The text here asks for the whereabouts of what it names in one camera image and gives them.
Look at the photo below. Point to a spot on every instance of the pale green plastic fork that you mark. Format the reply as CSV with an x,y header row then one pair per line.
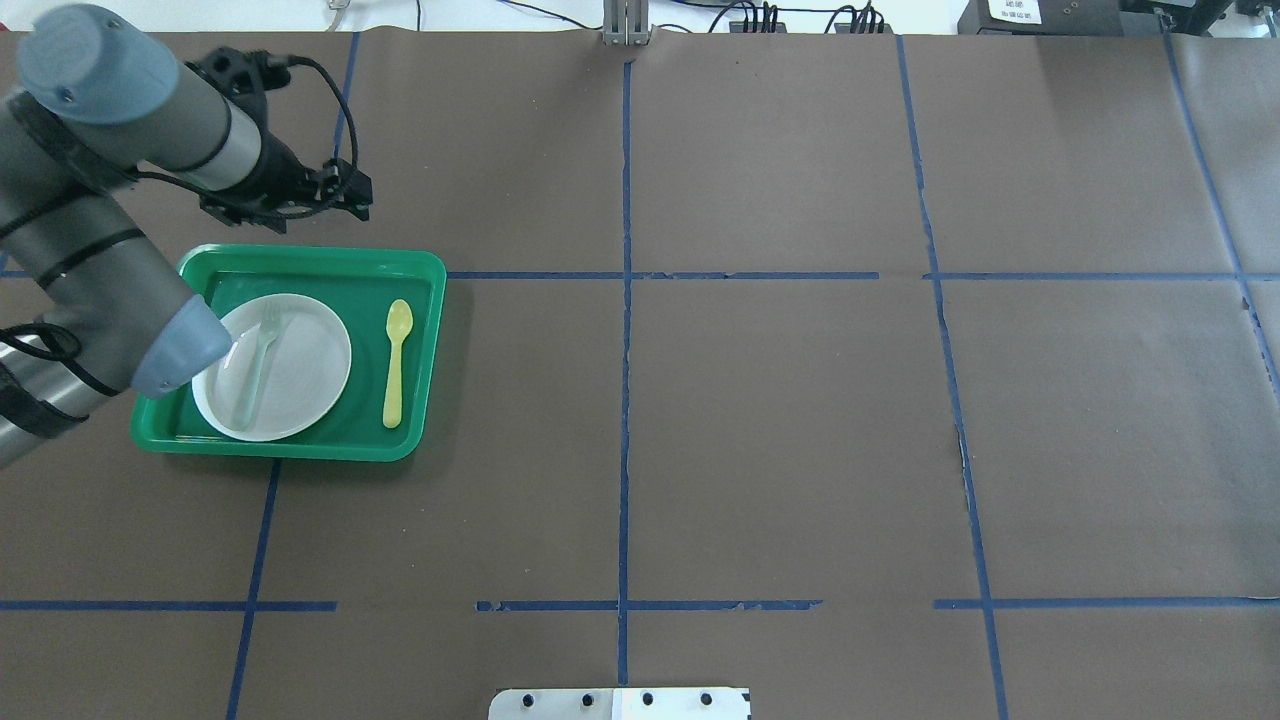
x,y
270,327

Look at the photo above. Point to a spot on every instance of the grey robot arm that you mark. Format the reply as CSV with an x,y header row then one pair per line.
x,y
101,106

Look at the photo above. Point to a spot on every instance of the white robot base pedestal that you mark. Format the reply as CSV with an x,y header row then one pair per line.
x,y
623,703

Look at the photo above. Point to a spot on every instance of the yellow plastic spoon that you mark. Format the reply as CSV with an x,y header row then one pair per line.
x,y
398,327

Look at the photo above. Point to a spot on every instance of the black device box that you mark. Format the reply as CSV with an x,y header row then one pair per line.
x,y
1056,18

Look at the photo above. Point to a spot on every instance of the green plastic tray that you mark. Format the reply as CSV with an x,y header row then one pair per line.
x,y
359,285

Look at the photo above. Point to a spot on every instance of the white round plate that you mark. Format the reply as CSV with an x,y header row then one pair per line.
x,y
307,371

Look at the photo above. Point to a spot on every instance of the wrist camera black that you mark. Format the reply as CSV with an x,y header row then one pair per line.
x,y
243,74

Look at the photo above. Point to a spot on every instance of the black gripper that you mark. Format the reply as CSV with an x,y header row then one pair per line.
x,y
281,167

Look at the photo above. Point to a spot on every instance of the black cable plugs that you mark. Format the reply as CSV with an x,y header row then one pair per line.
x,y
768,18

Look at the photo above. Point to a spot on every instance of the aluminium frame post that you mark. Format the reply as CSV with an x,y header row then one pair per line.
x,y
626,23

